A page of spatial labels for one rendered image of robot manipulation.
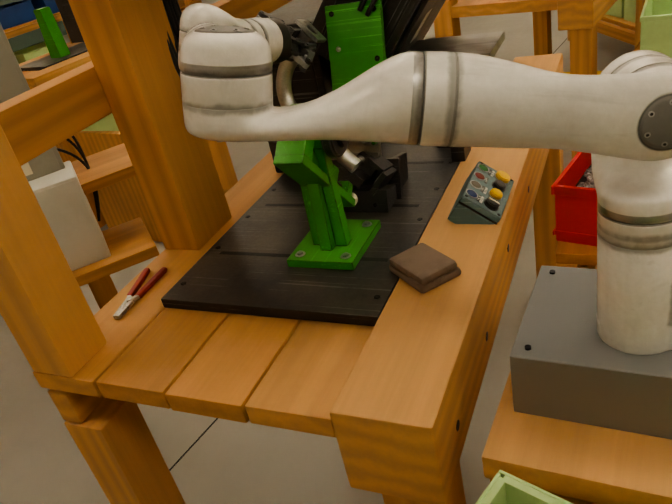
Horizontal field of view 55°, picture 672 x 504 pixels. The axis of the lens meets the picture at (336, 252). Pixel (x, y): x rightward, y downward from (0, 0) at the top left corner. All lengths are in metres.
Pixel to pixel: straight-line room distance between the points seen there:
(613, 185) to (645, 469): 0.32
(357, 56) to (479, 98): 0.69
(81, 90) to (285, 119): 0.68
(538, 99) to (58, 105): 0.84
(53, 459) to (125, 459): 1.21
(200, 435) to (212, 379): 1.26
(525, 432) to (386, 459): 0.18
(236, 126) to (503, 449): 0.50
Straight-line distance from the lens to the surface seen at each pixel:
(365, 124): 0.63
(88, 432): 1.24
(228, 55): 0.63
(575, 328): 0.86
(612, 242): 0.75
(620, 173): 0.75
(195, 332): 1.11
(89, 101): 1.28
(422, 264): 1.03
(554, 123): 0.65
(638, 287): 0.77
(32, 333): 1.12
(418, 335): 0.94
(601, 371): 0.81
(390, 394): 0.86
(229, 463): 2.13
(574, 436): 0.86
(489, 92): 0.63
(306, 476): 2.01
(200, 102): 0.65
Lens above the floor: 1.49
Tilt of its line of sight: 30 degrees down
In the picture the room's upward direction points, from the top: 13 degrees counter-clockwise
